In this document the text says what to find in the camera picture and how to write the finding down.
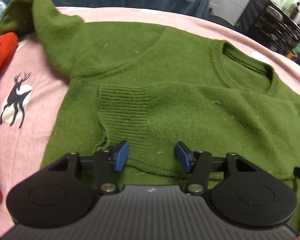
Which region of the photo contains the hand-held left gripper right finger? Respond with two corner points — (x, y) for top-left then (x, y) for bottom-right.
(174, 141), (257, 195)

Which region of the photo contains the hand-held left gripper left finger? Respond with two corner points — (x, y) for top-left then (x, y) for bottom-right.
(49, 140), (130, 195)

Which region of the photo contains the green knit sweater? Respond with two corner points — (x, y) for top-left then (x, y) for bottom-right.
(0, 0), (300, 231)

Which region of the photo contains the pink deer-print bedsheet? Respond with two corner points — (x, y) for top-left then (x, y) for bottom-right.
(0, 5), (300, 238)

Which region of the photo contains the black shelf cart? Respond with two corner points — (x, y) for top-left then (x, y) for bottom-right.
(234, 0), (300, 66)

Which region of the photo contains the red knit garment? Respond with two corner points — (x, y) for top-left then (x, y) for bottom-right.
(0, 31), (19, 203)

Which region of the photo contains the green bottle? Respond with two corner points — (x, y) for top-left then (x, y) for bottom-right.
(282, 0), (297, 13)

